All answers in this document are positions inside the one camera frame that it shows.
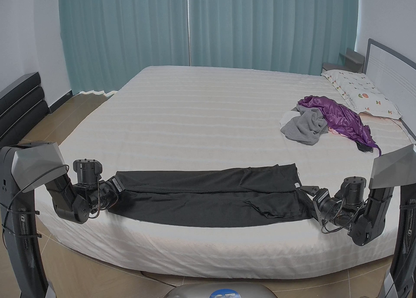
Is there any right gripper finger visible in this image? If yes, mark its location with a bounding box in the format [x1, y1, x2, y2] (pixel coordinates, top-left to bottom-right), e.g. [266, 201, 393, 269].
[301, 186, 327, 197]

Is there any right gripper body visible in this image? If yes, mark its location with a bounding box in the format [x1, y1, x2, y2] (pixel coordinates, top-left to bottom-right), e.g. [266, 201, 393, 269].
[312, 189, 342, 226]

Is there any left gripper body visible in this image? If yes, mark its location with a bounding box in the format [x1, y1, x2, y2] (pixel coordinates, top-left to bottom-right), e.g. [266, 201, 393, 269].
[99, 176, 125, 209]

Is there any black T-shirt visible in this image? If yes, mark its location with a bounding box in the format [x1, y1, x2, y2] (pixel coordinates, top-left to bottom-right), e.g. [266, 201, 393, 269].
[107, 163, 317, 227]

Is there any bed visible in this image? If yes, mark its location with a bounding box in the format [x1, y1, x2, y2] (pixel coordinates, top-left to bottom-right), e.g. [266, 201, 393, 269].
[34, 38, 416, 279]

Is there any grey garment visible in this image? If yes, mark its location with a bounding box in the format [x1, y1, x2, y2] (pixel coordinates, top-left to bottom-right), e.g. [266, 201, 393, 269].
[280, 108, 329, 145]

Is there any white garment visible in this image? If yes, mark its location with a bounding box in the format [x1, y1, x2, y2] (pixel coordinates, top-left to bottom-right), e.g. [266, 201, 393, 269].
[279, 111, 299, 126]

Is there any purple satin garment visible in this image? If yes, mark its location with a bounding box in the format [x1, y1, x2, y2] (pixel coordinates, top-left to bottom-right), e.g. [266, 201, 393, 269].
[297, 95, 382, 156]

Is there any white printed pillow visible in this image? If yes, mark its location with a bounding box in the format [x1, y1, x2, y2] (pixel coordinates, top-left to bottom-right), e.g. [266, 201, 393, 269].
[321, 70, 403, 119]

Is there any black chest of drawers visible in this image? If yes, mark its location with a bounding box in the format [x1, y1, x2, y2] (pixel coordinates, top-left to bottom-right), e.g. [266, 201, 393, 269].
[0, 72, 50, 143]

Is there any grey bedside table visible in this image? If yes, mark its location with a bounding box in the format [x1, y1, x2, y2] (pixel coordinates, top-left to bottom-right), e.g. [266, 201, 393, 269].
[322, 47, 365, 73]

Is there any blue-green curtain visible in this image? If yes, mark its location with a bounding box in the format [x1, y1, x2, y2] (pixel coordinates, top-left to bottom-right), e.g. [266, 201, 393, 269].
[58, 0, 190, 96]
[188, 0, 359, 76]

